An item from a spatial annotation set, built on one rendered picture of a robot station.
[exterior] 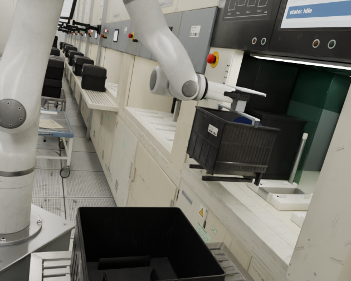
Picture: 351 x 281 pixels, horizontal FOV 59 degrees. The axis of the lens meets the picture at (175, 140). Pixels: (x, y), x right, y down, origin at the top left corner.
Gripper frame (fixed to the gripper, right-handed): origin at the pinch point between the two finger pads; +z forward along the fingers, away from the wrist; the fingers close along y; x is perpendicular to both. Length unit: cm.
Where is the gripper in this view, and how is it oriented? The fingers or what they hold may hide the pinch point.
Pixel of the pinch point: (240, 95)
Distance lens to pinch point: 107.6
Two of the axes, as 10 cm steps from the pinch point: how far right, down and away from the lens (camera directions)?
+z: 9.1, 0.8, 4.0
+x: 2.0, -9.5, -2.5
